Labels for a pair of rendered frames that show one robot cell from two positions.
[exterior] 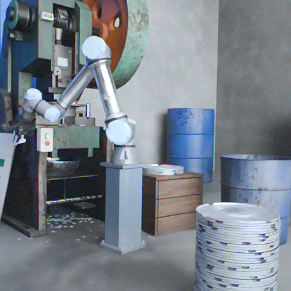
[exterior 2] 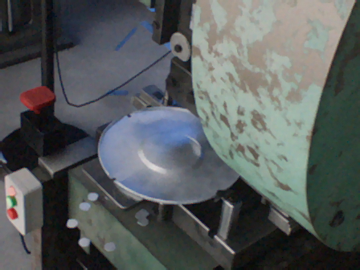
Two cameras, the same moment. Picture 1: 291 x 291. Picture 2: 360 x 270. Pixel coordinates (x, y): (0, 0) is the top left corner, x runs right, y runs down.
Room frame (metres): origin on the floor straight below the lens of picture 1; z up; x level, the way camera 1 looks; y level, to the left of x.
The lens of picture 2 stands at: (2.28, -0.56, 1.70)
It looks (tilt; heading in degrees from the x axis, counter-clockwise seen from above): 39 degrees down; 86
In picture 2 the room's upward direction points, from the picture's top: 8 degrees clockwise
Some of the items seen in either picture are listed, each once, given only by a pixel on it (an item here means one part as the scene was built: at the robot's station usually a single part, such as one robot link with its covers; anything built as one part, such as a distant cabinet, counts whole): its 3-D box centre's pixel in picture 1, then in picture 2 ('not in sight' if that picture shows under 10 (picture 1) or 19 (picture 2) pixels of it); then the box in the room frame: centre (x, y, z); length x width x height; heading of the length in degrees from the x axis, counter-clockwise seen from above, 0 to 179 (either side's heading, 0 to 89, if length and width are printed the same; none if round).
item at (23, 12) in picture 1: (20, 20); not in sight; (2.29, 0.80, 1.31); 0.22 x 0.12 x 0.22; 42
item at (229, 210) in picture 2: (88, 109); (229, 215); (2.46, 0.38, 0.75); 0.03 x 0.03 x 0.10; 42
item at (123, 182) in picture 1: (123, 204); not in sight; (1.89, 0.10, 0.23); 0.19 x 0.19 x 0.45; 46
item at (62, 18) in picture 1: (57, 33); not in sight; (2.44, 0.60, 1.27); 0.21 x 0.12 x 0.34; 42
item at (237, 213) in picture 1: (236, 212); not in sight; (1.26, -0.34, 0.34); 0.29 x 0.29 x 0.01
